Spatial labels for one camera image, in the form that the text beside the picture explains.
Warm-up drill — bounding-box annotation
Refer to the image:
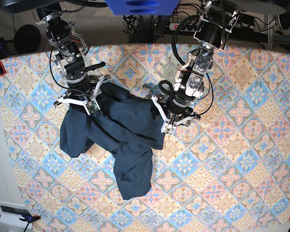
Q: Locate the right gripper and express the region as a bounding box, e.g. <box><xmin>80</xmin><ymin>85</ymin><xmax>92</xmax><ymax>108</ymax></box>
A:
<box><xmin>67</xmin><ymin>83</ymin><xmax>99</xmax><ymax>104</ymax></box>

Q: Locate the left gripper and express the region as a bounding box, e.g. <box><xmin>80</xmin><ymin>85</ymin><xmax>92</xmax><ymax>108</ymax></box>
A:
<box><xmin>159</xmin><ymin>101</ymin><xmax>196</xmax><ymax>127</ymax></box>

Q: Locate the dark navy t-shirt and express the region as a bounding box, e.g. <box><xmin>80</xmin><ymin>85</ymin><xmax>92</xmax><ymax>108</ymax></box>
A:
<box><xmin>60</xmin><ymin>83</ymin><xmax>164</xmax><ymax>200</ymax></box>

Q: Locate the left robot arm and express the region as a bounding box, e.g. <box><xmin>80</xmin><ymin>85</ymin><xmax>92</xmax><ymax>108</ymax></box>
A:
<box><xmin>151</xmin><ymin>0</ymin><xmax>290</xmax><ymax>134</ymax></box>

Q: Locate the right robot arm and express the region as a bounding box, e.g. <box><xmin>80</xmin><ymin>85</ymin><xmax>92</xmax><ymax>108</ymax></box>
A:
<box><xmin>0</xmin><ymin>0</ymin><xmax>105</xmax><ymax>107</ymax></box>

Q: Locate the black round stool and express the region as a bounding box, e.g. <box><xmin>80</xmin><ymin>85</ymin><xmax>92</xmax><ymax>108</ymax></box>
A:
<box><xmin>14</xmin><ymin>25</ymin><xmax>41</xmax><ymax>54</ymax></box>

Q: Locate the patterned colourful tablecloth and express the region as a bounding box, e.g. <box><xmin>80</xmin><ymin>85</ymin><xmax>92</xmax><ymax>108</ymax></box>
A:
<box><xmin>0</xmin><ymin>44</ymin><xmax>290</xmax><ymax>232</ymax></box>

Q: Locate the white power strip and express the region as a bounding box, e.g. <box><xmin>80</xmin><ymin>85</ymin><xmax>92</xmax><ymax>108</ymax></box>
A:
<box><xmin>168</xmin><ymin>22</ymin><xmax>203</xmax><ymax>33</ymax></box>

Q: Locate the lower left table clamp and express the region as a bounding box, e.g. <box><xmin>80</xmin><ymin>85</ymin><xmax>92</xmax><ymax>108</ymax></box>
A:
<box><xmin>0</xmin><ymin>213</ymin><xmax>41</xmax><ymax>232</ymax></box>

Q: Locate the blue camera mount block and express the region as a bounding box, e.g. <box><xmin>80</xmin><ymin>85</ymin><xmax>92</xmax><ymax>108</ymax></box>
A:
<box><xmin>105</xmin><ymin>0</ymin><xmax>180</xmax><ymax>15</ymax></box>

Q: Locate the aluminium frame post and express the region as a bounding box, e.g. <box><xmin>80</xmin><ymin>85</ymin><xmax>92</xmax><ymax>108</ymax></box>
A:
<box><xmin>265</xmin><ymin>12</ymin><xmax>290</xmax><ymax>53</ymax></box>

